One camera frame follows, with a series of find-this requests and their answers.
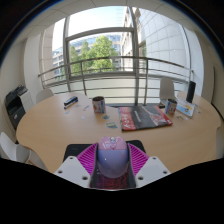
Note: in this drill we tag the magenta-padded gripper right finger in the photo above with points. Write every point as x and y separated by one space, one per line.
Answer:
153 171

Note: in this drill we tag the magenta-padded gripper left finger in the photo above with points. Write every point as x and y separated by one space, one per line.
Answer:
71 171

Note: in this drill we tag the pink and lilac computer mouse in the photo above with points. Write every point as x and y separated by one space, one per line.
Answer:
112 160

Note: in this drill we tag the black mouse pad red print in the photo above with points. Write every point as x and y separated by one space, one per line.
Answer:
71 148

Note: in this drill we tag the red and grey magazine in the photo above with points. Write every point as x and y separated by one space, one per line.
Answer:
143 117

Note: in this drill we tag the small clear card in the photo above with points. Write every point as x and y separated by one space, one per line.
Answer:
105 117
111 125

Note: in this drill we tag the white chair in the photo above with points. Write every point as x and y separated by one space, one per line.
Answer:
166 88
13 150
44 95

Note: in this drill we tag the blue and white mug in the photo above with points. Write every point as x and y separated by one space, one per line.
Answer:
171 107

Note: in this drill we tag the white printed can with plant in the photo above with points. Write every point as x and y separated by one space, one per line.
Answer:
99 106

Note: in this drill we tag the white illustrated book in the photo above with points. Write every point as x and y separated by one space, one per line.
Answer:
185 107

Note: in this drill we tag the black and white printer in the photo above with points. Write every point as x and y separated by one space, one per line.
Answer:
16 106

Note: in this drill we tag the black cylindrical speaker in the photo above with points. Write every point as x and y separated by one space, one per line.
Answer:
191 91

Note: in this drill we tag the grey metal railing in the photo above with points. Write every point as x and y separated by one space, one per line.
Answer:
146 83

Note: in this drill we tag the grey window frame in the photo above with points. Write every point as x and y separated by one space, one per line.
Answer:
135 40

